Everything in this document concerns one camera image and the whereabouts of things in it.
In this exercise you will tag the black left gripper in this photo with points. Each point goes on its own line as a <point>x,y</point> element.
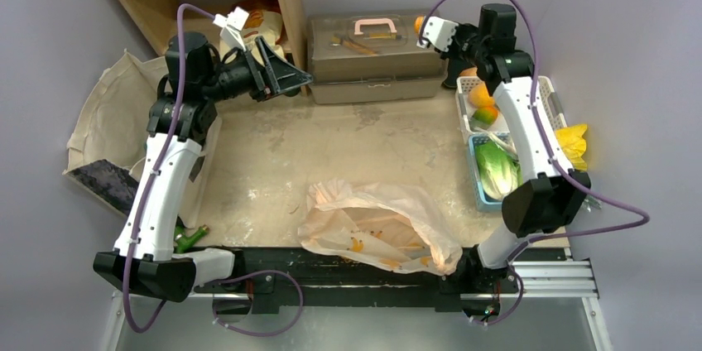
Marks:
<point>275,75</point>

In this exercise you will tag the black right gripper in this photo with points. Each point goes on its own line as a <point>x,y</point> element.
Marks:
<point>458,51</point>

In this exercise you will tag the orange fruit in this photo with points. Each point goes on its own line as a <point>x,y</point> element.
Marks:
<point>479,96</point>

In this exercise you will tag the orange corn cob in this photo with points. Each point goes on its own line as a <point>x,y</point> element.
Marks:
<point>418,24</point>

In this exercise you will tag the green onion bundle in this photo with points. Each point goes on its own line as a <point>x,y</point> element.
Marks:
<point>502,140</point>

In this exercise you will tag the yellow leaf napa cabbage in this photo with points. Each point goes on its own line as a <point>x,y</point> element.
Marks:
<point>573,144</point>

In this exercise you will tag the beige canvas tote bag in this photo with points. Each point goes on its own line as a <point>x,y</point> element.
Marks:
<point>107,149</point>

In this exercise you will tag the translucent banana print plastic bag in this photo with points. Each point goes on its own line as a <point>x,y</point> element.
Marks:
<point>396,228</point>

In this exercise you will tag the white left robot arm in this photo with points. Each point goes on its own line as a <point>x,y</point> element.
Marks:
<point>143,260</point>

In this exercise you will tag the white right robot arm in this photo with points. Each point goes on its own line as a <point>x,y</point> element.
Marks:
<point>552,191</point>

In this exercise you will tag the black tray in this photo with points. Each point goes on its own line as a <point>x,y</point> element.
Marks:
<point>454,69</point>

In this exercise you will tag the bread loaf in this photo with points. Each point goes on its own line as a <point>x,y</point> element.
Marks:
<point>472,72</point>

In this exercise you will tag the white plastic basket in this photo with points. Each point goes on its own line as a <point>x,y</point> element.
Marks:
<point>548,97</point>

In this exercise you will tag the bread paper bag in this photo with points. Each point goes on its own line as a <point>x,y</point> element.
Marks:
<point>264,20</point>

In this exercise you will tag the red green mango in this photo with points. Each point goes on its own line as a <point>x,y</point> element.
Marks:
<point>484,117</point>

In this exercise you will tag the grey plastic toolbox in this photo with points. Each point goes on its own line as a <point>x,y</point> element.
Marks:
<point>361,57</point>

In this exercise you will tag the blue plastic basket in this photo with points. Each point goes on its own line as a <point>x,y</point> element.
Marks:
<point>483,202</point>

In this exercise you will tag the small green vegetable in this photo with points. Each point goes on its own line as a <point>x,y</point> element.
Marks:
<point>184,242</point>

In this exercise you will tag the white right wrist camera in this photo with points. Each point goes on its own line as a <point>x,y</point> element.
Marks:
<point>437,33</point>

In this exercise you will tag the black mounting rail base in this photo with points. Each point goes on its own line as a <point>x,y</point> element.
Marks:
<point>293,277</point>

